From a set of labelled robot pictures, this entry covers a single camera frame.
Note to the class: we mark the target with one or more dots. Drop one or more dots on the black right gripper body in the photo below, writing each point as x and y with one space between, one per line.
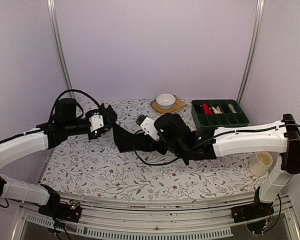
170 147

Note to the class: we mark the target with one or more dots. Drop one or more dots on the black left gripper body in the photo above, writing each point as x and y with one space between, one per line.
97 133

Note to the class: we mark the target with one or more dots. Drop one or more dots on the black striped underwear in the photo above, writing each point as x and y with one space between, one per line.
128 142

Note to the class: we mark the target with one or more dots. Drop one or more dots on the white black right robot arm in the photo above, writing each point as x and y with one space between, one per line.
282 137

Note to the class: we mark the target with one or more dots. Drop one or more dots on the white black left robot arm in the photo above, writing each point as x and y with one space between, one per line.
63 123

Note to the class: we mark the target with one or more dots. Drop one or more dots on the dark navy underwear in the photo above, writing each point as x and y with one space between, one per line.
108 114

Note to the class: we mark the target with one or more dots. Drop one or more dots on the woven straw mat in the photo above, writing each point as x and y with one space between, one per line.
178 105

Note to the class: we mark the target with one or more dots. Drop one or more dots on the white ceramic bowl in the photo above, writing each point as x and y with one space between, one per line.
165 101

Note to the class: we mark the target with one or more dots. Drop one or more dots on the green compartment organizer box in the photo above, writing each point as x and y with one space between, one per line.
233 116

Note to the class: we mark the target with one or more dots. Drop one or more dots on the red rolled cloth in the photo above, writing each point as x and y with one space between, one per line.
206 108

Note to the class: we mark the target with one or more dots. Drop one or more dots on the beige rolled cloth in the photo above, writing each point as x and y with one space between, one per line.
217 110

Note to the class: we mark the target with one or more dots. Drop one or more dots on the floral tablecloth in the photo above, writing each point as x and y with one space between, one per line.
96 168

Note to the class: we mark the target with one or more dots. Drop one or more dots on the cream plastic cup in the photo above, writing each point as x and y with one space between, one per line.
260 163

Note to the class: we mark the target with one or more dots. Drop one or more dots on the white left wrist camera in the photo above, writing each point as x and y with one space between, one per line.
96 122

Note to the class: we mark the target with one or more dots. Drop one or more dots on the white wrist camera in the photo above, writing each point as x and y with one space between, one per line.
96 122
147 125

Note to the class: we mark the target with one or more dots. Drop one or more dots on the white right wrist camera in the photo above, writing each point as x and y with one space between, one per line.
147 125

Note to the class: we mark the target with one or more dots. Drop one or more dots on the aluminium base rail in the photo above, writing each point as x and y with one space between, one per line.
190 219

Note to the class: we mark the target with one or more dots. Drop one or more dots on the left aluminium frame post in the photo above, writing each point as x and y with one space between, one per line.
52 13

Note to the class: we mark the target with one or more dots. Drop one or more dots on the aluminium frame post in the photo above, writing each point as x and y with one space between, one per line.
52 13
257 24

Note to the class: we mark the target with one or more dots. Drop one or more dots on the right aluminium frame post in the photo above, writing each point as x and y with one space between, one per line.
257 24

